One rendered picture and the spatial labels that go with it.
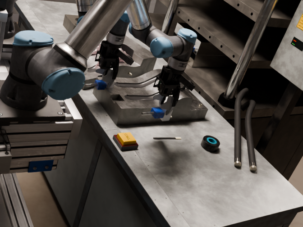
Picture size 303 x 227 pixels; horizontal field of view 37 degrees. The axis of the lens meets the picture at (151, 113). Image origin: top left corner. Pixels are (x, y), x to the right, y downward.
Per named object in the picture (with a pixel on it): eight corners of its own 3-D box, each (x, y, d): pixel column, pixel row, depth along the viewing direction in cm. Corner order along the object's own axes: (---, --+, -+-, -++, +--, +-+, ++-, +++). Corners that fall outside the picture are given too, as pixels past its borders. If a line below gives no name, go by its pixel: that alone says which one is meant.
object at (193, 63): (191, 67, 275) (200, 42, 266) (168, 46, 293) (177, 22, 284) (249, 68, 303) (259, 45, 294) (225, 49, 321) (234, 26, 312)
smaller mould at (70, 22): (71, 36, 258) (74, 25, 255) (62, 24, 268) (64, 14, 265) (102, 38, 269) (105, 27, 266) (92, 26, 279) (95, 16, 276)
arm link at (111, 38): (120, 29, 194) (129, 38, 188) (117, 38, 196) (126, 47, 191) (105, 28, 190) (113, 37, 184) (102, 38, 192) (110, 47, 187)
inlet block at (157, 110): (143, 122, 182) (146, 111, 180) (137, 115, 186) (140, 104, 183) (169, 120, 190) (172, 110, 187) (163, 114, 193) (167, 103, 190)
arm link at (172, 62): (181, 52, 179) (193, 62, 174) (178, 62, 181) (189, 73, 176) (167, 52, 175) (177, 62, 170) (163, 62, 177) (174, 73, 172)
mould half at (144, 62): (83, 89, 211) (88, 69, 206) (50, 63, 223) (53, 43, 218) (151, 74, 248) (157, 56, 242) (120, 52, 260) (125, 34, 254)
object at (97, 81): (85, 93, 197) (88, 82, 194) (81, 87, 200) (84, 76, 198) (112, 92, 204) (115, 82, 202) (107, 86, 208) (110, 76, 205)
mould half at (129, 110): (116, 125, 194) (124, 99, 187) (92, 93, 211) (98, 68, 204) (204, 119, 222) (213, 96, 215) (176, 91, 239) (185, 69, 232)
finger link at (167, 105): (157, 115, 183) (160, 94, 180) (168, 115, 187) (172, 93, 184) (161, 118, 181) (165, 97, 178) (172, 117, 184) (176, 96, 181)
